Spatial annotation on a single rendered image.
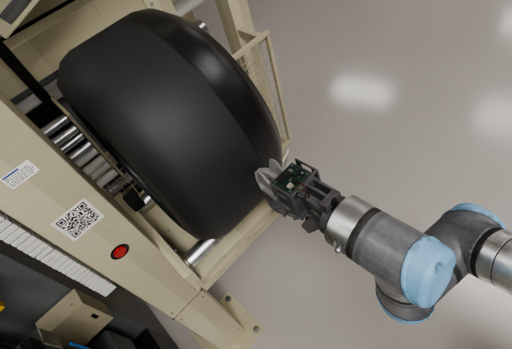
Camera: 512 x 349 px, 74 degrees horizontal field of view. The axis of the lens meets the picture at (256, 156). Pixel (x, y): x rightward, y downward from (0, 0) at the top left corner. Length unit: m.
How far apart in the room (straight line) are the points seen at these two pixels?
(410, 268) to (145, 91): 0.49
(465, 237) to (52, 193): 0.72
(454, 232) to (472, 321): 1.23
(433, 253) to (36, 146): 0.62
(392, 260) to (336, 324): 1.29
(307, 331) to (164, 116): 1.38
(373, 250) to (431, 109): 2.06
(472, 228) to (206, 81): 0.51
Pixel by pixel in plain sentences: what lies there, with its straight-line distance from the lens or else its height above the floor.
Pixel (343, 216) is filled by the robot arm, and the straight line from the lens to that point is 0.53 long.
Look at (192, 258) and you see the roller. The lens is 0.97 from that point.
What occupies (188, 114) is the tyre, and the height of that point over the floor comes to 1.36.
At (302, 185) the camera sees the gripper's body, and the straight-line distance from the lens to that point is 0.57.
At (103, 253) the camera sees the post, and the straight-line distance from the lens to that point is 0.88.
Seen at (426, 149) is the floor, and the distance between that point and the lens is 2.28.
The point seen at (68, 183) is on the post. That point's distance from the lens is 0.73.
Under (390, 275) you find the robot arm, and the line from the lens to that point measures 0.51.
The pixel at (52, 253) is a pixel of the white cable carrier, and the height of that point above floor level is 1.19.
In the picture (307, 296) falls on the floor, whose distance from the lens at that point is 1.82.
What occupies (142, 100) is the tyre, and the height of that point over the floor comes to 1.40.
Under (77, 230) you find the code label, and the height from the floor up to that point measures 1.20.
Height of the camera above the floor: 1.74
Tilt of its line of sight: 49 degrees down
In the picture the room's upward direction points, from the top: 19 degrees counter-clockwise
